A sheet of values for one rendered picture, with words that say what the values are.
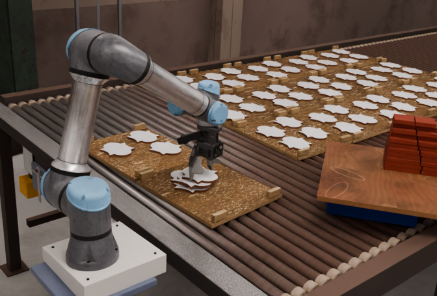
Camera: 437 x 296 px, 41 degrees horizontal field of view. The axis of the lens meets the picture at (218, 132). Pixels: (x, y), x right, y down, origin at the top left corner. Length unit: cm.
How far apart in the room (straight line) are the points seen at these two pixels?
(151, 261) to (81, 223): 24
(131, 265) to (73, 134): 41
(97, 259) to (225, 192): 61
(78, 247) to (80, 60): 52
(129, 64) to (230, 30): 521
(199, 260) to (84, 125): 52
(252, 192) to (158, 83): 64
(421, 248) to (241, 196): 62
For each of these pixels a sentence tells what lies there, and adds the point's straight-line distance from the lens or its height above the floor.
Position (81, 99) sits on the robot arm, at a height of 136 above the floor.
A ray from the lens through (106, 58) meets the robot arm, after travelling 160.
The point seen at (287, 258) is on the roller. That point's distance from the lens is 180.
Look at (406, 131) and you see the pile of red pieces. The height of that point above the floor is 118.
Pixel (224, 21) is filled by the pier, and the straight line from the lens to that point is 669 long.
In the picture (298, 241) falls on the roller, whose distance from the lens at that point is 190.
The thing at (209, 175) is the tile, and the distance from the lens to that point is 213.
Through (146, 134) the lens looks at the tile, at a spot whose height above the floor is 95.
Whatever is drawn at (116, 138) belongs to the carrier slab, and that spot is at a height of 94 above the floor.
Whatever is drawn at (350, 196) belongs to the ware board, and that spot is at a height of 104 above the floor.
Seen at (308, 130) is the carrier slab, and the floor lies 95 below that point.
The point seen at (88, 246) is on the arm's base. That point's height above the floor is 100.
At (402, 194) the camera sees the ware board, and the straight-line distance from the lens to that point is 202.
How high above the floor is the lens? 189
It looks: 21 degrees down
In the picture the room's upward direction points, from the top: 3 degrees clockwise
